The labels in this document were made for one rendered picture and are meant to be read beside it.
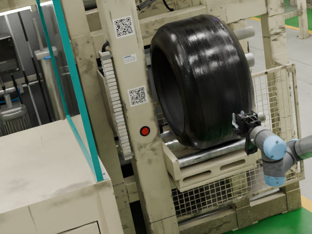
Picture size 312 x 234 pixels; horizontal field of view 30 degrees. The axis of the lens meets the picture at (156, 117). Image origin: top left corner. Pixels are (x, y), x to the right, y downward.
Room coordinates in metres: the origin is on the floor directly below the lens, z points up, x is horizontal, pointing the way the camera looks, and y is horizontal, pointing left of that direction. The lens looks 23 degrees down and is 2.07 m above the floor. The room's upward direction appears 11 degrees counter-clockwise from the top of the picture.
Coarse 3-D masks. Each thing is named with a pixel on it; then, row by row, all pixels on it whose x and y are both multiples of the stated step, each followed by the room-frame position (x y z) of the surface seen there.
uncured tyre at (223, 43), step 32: (160, 32) 2.34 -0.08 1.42; (192, 32) 2.24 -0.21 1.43; (224, 32) 2.23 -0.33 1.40; (160, 64) 2.57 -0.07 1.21; (192, 64) 2.12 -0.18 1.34; (224, 64) 2.12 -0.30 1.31; (160, 96) 2.49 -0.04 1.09; (192, 96) 2.08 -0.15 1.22; (224, 96) 2.08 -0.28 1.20; (192, 128) 2.10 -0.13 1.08; (224, 128) 2.10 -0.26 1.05
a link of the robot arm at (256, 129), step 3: (258, 126) 1.88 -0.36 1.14; (261, 126) 1.88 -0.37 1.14; (255, 129) 1.87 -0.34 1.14; (258, 129) 1.86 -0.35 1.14; (261, 129) 1.85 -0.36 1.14; (264, 129) 1.85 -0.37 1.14; (267, 129) 1.86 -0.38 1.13; (252, 132) 1.87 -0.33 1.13; (255, 132) 1.85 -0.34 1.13; (252, 135) 1.86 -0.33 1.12; (255, 135) 1.84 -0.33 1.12; (252, 138) 1.86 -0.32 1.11; (252, 141) 1.85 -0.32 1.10
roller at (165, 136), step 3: (165, 132) 2.44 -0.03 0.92; (168, 132) 2.44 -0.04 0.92; (171, 132) 2.44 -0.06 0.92; (162, 135) 2.43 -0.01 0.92; (165, 135) 2.43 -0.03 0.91; (168, 135) 2.43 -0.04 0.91; (171, 135) 2.43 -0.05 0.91; (162, 138) 2.42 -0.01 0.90; (165, 138) 2.43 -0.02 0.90; (168, 138) 2.43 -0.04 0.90; (171, 138) 2.44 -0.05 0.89; (174, 138) 2.44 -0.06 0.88; (165, 141) 2.44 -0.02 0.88
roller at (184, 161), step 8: (224, 144) 2.21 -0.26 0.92; (232, 144) 2.21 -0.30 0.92; (240, 144) 2.21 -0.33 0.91; (200, 152) 2.18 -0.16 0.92; (208, 152) 2.18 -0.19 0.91; (216, 152) 2.19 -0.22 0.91; (224, 152) 2.19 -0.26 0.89; (184, 160) 2.16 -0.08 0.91; (192, 160) 2.16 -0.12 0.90; (200, 160) 2.17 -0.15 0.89
